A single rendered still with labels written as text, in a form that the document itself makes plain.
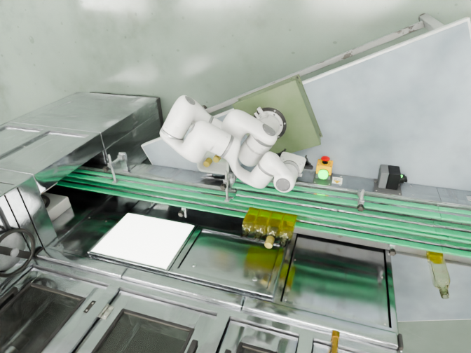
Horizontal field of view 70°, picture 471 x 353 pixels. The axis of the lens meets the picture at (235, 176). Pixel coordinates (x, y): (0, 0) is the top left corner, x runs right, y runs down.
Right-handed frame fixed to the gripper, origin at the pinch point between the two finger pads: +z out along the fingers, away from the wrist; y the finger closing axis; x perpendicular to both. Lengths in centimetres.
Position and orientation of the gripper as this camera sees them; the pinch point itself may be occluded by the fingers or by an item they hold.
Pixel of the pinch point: (294, 155)
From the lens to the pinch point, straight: 143.2
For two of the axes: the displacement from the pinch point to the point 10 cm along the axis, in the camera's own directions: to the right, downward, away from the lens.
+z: 2.9, -4.0, 8.7
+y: -9.4, -3.0, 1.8
